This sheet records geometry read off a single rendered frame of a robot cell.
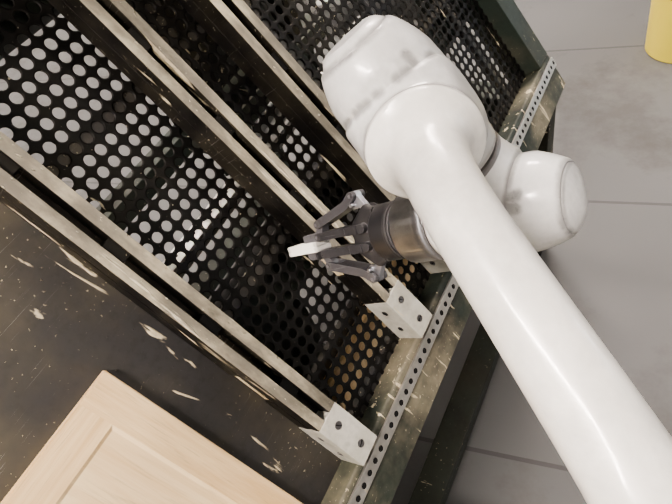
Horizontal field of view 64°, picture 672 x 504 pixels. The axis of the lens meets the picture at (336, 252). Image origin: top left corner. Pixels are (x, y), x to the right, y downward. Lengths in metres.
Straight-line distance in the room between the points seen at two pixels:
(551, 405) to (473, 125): 0.22
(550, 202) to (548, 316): 0.19
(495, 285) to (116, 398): 0.67
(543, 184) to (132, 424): 0.68
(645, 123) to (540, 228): 2.56
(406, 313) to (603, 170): 1.83
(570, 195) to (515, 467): 1.56
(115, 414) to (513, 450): 1.45
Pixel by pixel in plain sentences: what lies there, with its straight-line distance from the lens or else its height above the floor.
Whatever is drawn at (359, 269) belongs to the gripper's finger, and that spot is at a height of 1.36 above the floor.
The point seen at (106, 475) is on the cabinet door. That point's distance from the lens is 0.91.
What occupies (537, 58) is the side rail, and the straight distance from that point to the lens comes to 1.83.
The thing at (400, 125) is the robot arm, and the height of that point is 1.67.
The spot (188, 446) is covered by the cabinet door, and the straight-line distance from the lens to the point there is 0.94.
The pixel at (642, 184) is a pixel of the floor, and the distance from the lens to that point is 2.76.
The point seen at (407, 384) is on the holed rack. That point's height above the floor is 0.89.
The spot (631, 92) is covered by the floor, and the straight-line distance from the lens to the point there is 3.26.
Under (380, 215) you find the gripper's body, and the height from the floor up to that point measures 1.46.
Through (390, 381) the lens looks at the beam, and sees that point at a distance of 1.16.
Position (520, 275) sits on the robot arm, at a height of 1.64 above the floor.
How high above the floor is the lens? 1.93
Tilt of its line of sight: 48 degrees down
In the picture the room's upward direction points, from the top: 22 degrees counter-clockwise
